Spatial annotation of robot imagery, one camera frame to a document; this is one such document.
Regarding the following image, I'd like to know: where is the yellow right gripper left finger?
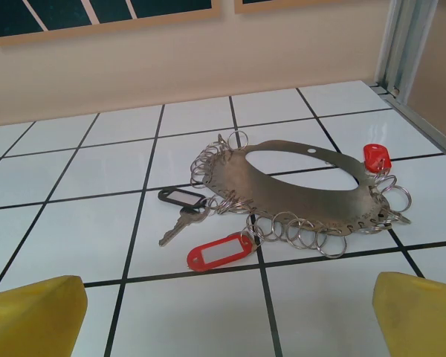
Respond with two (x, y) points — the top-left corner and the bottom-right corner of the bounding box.
(0, 274), (88, 357)

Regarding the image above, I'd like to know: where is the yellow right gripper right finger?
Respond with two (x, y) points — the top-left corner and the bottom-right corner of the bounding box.
(372, 271), (446, 357)

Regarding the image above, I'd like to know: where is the cluster of metal key rings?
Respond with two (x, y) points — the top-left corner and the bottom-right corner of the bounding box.
(201, 139), (395, 236)

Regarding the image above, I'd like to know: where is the silver metal keyring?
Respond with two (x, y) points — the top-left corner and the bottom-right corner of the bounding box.
(286, 218), (319, 251)
(245, 211), (265, 245)
(201, 143), (224, 164)
(216, 133), (232, 154)
(358, 213), (393, 235)
(378, 174), (398, 197)
(190, 158), (209, 185)
(225, 189), (254, 216)
(207, 196), (232, 216)
(256, 215), (285, 243)
(227, 129), (251, 149)
(314, 227), (348, 259)
(388, 184), (413, 213)

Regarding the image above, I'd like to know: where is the red plastic key tag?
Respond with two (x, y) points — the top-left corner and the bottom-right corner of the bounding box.
(363, 144), (393, 174)

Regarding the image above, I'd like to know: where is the silver key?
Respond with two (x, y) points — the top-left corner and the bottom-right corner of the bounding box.
(158, 206), (211, 248)

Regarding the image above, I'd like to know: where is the black key tag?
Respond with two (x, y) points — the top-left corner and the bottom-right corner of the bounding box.
(158, 188), (206, 208)

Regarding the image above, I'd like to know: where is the red key tag white label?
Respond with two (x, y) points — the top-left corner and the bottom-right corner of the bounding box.
(187, 232), (256, 274)

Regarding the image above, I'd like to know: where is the framed dark striped poster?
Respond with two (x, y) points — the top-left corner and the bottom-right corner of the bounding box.
(0, 0), (223, 48)

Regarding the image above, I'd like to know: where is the aluminium frame rail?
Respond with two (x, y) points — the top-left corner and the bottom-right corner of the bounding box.
(371, 83), (446, 167)

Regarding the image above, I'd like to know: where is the aluminium frame post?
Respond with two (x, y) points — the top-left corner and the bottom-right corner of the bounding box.
(373, 0), (434, 98)

